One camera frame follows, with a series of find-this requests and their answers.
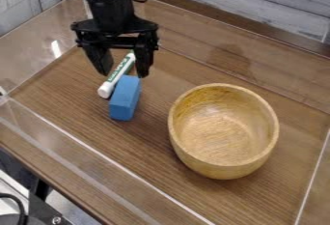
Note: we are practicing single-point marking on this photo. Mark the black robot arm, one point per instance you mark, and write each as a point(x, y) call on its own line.
point(115, 28)

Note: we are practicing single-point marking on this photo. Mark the blue rectangular block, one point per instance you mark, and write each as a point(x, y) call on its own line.
point(124, 98)

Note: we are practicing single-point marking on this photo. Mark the green and white marker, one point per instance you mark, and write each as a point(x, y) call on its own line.
point(123, 68)

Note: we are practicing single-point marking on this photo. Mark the light brown wooden bowl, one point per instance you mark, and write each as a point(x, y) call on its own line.
point(223, 130)

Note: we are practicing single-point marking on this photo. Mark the black metal table frame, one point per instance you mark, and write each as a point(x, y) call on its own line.
point(37, 212)

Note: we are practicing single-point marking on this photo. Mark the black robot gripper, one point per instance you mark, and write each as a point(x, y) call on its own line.
point(116, 28)

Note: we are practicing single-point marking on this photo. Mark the clear acrylic tray wall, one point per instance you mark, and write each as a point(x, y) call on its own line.
point(116, 167)

